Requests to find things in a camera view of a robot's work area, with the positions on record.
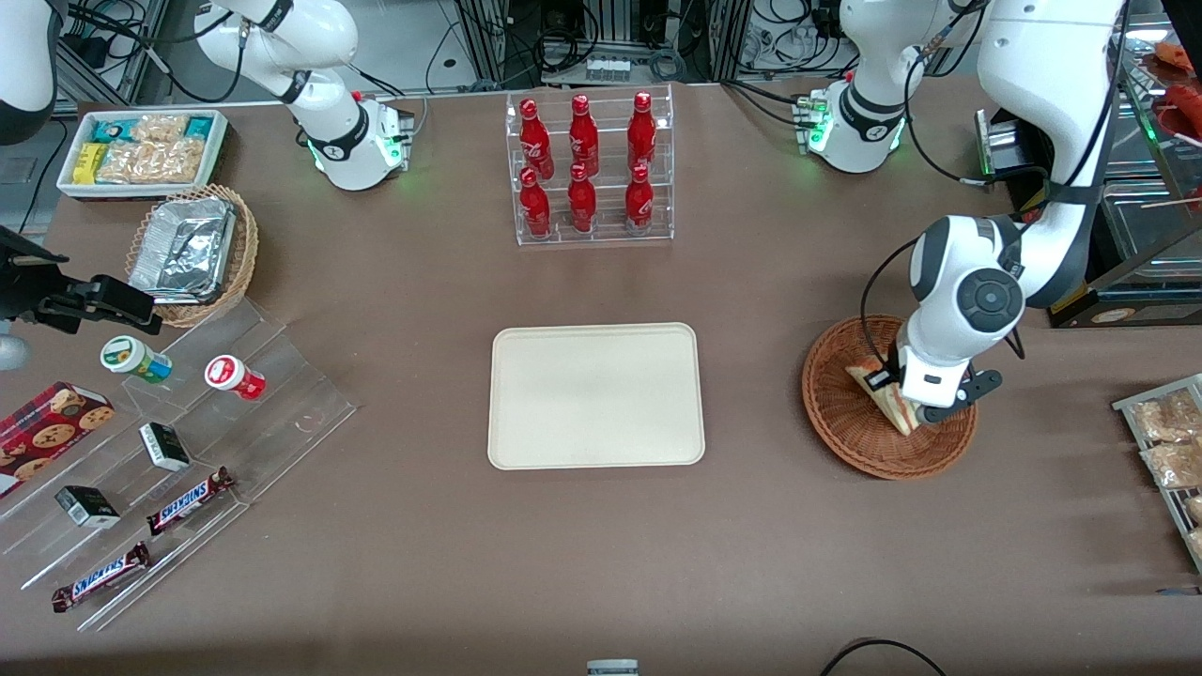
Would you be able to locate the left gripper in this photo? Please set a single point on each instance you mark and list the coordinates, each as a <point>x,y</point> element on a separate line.
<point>884,377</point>

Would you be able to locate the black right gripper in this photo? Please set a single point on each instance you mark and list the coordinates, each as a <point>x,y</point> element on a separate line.
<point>21,284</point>

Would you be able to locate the triangle sandwich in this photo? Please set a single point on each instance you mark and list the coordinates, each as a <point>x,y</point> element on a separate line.
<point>897,413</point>

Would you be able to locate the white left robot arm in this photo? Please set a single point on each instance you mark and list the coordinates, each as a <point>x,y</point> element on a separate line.
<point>1042,94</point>

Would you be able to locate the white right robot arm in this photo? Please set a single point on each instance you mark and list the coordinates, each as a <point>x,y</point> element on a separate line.
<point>319,38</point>

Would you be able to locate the brown wicker basket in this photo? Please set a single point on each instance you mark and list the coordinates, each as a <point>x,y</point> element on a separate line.
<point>836,413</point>

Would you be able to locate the aluminium foil tray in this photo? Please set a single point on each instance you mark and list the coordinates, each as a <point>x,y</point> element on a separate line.
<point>183,249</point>

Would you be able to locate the light wicker basket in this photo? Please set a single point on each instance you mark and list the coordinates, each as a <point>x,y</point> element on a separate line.
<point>246,244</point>

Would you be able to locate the tray of packaged snacks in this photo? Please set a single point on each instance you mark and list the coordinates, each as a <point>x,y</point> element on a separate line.
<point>1160,469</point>

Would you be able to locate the steel tray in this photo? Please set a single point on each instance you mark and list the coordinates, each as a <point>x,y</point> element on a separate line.
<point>1141,141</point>

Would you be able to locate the beige plastic tray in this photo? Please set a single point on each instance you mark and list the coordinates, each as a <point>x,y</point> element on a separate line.
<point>596,394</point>

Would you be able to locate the green lidded cup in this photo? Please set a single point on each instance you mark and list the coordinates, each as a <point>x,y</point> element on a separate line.
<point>127,355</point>

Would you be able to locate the white plastic bin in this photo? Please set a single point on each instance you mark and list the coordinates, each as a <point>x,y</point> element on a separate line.
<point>141,191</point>

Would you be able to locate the red tartan cookie box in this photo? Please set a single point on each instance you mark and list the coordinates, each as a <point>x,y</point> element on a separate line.
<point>47,437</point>

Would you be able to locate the yellow snack packet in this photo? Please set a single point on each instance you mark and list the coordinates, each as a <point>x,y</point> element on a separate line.
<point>89,164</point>

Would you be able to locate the red lidded cup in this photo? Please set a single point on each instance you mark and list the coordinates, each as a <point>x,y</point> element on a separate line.
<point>230,376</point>

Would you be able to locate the clear puffed snack bag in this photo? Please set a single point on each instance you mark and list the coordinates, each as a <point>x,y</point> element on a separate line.
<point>160,128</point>
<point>155,161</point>

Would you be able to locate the small dark green box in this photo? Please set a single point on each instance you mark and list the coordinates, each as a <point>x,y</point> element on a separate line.
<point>87,507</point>
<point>164,447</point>

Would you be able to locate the teal snack packet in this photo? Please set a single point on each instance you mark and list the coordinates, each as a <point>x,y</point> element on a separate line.
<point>111,130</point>
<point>199,127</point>

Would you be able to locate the clear acrylic stepped display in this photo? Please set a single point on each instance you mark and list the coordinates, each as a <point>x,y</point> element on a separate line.
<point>282,404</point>

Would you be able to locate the snickers chocolate bar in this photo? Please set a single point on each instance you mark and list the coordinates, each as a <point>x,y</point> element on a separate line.
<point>101,577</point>
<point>188,502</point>

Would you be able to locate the black hot food display case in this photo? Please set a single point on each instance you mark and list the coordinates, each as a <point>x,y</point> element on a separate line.
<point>1155,305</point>

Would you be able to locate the clear fried snack bag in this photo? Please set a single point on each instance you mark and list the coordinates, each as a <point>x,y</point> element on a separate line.
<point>1169,418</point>
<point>1174,465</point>

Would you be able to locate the red cola bottle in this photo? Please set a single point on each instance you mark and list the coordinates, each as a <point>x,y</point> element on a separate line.
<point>582,202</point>
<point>535,207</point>
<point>583,136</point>
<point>641,131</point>
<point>639,202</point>
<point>535,141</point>

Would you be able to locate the clear acrylic bottle rack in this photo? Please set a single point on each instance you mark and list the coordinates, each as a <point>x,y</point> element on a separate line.
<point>606,237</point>

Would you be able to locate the small grey device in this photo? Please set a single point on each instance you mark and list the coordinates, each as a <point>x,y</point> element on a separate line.
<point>612,668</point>

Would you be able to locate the white power strip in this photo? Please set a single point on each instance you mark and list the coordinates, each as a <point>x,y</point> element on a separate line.
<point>608,69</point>

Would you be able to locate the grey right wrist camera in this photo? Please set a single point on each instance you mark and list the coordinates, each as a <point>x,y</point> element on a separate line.
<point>9,352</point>

